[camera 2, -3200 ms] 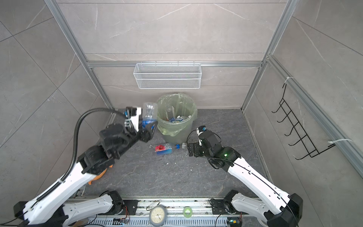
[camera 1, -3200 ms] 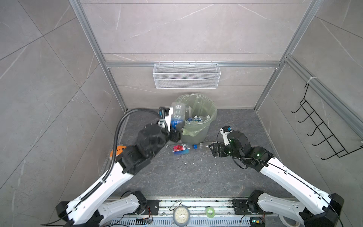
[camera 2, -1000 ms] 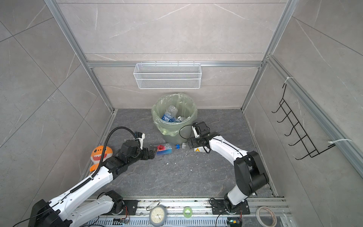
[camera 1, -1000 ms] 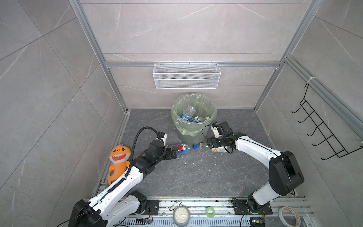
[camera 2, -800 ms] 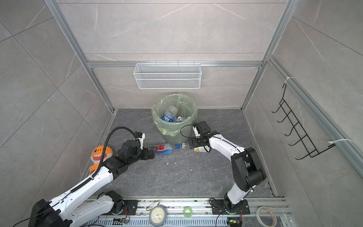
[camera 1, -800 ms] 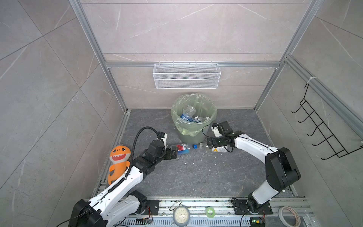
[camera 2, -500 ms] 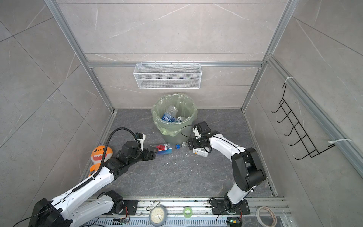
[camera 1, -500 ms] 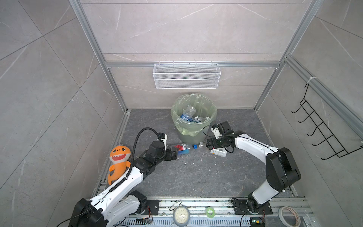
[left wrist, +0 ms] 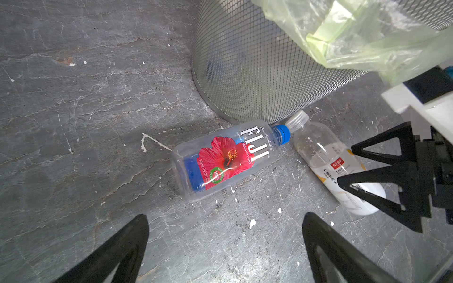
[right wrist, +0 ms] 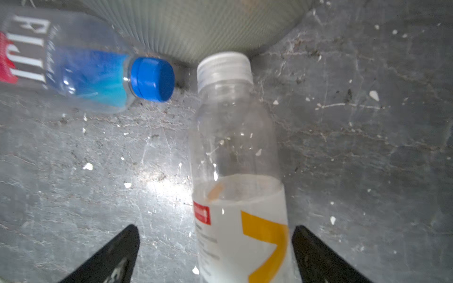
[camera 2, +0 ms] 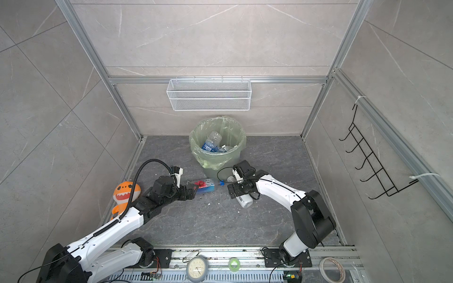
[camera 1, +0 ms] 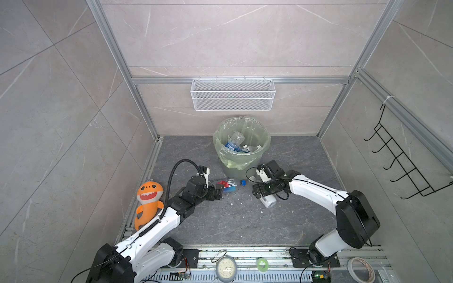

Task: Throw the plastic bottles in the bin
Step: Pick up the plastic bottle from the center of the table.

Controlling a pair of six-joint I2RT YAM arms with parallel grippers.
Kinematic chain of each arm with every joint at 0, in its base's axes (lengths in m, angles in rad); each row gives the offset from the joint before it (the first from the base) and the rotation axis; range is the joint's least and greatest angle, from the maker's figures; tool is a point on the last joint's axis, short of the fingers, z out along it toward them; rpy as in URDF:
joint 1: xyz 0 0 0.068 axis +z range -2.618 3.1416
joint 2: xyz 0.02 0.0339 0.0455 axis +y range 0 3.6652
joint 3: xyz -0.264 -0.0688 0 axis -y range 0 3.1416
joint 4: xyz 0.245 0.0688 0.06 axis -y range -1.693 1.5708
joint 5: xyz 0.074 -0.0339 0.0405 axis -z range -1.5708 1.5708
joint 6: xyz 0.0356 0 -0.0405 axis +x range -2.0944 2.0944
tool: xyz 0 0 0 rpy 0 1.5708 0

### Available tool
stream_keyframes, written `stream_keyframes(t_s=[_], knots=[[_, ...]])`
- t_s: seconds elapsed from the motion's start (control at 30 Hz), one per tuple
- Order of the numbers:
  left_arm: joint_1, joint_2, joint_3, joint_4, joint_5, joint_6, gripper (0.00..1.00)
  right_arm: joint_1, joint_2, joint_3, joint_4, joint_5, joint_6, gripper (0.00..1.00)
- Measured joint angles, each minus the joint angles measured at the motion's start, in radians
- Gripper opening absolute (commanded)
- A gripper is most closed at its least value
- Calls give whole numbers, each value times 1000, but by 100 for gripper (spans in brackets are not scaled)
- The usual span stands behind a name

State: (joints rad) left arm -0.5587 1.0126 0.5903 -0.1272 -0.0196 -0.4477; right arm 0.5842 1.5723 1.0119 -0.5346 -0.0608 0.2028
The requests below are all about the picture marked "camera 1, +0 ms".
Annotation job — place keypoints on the grey mesh waste bin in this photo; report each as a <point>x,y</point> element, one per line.
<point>242,152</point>

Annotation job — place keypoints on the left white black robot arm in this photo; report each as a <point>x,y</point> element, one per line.
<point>147,250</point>

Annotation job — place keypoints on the round grey dial timer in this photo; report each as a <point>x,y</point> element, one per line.
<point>226,269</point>

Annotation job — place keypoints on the Fiji bottle red flower label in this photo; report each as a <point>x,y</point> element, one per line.
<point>230,185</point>

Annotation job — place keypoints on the bottle dark blue label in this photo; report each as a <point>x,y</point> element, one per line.
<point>234,142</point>

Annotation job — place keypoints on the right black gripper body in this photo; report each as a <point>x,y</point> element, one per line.
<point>268,188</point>

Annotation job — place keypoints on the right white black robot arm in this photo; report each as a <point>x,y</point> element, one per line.
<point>355,219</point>

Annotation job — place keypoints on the black wire hook rack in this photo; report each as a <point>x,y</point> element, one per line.
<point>400,157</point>

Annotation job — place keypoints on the large bottle white yellow label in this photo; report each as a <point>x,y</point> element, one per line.
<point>268,201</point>

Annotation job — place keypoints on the white tape roll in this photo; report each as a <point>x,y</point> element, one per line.
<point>361,271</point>

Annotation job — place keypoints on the green tape roll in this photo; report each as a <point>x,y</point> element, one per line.
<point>262,265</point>

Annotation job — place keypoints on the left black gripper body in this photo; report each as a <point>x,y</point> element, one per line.
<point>197,201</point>

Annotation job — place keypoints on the white wire wall basket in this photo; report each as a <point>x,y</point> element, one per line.
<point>210,95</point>

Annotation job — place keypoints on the bottle green white blue label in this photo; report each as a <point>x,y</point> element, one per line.
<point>251,149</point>

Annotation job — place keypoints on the green plastic bin liner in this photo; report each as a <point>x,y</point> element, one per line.
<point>240,141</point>

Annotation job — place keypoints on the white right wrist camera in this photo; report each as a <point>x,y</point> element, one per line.
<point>262,175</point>

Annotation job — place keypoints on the orange shark plush toy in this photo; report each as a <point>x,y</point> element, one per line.
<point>148,195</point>

